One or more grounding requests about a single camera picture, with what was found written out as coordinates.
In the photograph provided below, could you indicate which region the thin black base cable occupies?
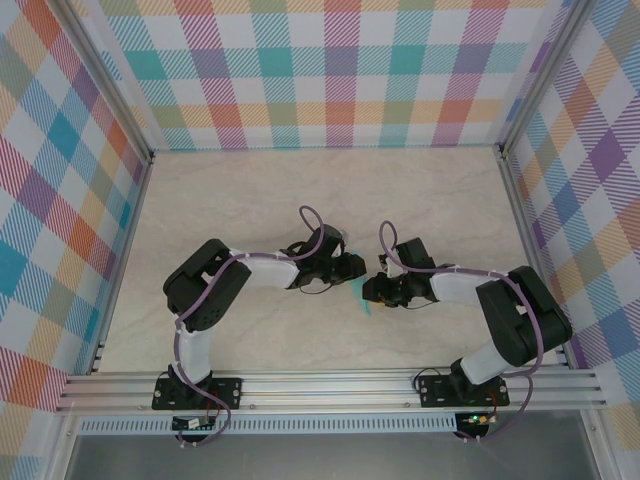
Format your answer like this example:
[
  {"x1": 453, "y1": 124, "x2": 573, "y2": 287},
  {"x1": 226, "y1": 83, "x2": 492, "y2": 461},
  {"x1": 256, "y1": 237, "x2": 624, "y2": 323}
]
[{"x1": 414, "y1": 362, "x2": 455, "y2": 394}]

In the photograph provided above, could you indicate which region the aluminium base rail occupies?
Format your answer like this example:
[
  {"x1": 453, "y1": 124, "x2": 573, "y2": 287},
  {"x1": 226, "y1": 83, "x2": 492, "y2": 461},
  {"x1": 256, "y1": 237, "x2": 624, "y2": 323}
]
[{"x1": 55, "y1": 368, "x2": 609, "y2": 414}]

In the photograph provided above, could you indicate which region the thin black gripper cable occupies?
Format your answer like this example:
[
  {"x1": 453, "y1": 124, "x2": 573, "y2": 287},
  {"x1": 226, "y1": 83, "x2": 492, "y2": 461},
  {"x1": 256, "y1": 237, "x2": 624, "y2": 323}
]
[
  {"x1": 298, "y1": 279, "x2": 336, "y2": 296},
  {"x1": 399, "y1": 294, "x2": 436, "y2": 311}
]

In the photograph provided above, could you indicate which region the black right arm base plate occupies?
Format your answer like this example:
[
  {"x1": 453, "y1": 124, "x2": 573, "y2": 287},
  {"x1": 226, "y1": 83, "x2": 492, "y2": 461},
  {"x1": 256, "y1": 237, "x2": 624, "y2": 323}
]
[{"x1": 418, "y1": 375, "x2": 511, "y2": 409}]

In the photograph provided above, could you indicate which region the small black circuit board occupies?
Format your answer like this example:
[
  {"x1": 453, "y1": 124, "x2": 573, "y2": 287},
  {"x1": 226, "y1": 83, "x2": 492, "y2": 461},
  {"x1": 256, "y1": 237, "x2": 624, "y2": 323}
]
[{"x1": 172, "y1": 416, "x2": 219, "y2": 431}]

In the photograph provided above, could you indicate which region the aluminium frame leg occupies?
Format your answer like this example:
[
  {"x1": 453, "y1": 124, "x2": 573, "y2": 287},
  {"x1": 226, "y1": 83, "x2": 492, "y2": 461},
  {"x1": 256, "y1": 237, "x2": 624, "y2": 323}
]
[
  {"x1": 582, "y1": 409, "x2": 615, "y2": 480},
  {"x1": 47, "y1": 413, "x2": 76, "y2": 480}
]

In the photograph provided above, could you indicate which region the slotted grey cable duct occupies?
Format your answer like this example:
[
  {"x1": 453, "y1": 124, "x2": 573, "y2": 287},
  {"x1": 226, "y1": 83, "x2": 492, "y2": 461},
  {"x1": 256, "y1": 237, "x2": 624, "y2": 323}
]
[{"x1": 78, "y1": 418, "x2": 459, "y2": 435}]

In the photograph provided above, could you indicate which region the aluminium corner post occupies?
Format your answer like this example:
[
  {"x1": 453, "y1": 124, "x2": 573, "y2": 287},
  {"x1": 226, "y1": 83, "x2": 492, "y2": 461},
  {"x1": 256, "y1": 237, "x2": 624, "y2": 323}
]
[
  {"x1": 49, "y1": 0, "x2": 156, "y2": 166},
  {"x1": 494, "y1": 0, "x2": 601, "y2": 159}
]

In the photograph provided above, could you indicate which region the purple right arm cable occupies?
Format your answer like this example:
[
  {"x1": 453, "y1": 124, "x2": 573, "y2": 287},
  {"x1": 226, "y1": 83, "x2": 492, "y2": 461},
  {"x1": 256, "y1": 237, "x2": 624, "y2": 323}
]
[{"x1": 378, "y1": 220, "x2": 546, "y2": 444}]

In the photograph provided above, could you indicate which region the light blue paper sheet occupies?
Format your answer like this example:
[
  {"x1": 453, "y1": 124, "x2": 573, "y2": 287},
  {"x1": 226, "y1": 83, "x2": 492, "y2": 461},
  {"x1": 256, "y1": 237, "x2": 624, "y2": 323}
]
[{"x1": 347, "y1": 248, "x2": 374, "y2": 318}]

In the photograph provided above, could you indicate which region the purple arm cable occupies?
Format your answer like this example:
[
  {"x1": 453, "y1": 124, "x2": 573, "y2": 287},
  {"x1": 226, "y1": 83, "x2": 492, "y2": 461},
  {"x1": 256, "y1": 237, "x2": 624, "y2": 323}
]
[
  {"x1": 172, "y1": 205, "x2": 326, "y2": 447},
  {"x1": 378, "y1": 220, "x2": 546, "y2": 444}
]

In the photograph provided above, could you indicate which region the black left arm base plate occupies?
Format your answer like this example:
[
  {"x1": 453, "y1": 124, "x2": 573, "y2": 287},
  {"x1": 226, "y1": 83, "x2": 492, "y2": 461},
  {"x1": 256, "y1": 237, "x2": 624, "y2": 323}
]
[{"x1": 152, "y1": 377, "x2": 244, "y2": 411}]

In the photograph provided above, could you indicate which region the aluminium side rail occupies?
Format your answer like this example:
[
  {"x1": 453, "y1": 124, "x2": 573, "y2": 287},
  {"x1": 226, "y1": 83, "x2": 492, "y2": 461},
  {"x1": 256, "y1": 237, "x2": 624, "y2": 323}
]
[
  {"x1": 88, "y1": 152, "x2": 156, "y2": 375},
  {"x1": 497, "y1": 147, "x2": 574, "y2": 370}
]

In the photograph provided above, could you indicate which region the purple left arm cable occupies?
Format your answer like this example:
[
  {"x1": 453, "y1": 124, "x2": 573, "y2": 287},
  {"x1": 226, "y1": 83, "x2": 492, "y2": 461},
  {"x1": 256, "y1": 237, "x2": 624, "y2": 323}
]
[{"x1": 172, "y1": 205, "x2": 326, "y2": 447}]

